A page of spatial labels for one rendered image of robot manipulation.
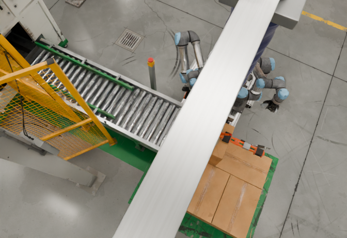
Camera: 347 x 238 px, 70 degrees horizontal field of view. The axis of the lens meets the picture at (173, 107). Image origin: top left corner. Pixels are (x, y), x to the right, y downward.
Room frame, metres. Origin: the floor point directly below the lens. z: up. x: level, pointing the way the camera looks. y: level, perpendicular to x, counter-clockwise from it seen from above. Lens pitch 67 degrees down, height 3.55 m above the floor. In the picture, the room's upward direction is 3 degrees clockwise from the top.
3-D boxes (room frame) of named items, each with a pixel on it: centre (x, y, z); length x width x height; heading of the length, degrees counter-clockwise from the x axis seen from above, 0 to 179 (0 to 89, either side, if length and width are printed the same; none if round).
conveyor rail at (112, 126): (1.15, 1.18, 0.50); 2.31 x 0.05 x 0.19; 67
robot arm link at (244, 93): (1.19, -0.71, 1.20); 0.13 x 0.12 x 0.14; 91
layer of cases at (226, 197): (0.45, -0.50, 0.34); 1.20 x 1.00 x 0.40; 67
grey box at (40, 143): (0.44, 1.03, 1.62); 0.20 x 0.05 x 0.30; 67
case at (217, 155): (0.84, -0.35, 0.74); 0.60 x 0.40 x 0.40; 68
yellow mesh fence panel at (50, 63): (0.72, 1.19, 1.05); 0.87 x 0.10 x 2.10; 119
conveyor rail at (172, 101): (1.75, 0.92, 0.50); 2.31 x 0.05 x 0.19; 67
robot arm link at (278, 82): (0.99, -0.82, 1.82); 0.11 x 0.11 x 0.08; 1
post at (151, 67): (1.67, 0.31, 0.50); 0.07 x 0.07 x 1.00; 67
